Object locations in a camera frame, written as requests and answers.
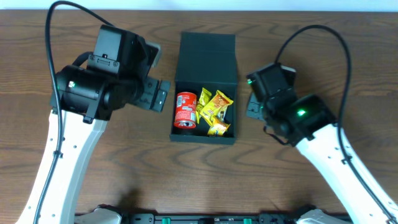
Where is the red Pringles can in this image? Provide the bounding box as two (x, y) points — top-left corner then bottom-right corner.
(174, 91), (197, 129)

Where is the yellow orange snack packet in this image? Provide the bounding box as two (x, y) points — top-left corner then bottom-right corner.
(200, 90), (233, 126)

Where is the yellow cracker packet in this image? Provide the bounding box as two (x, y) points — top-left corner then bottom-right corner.
(207, 116), (229, 136)

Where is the black gift box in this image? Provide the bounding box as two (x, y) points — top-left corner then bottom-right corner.
(170, 32), (238, 145)

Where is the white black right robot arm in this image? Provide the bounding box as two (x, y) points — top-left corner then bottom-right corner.
(246, 63), (397, 223)

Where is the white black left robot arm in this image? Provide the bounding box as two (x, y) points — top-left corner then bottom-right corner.
(19, 25), (170, 223)

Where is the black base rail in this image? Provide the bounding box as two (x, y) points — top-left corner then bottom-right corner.
(74, 212), (299, 224)

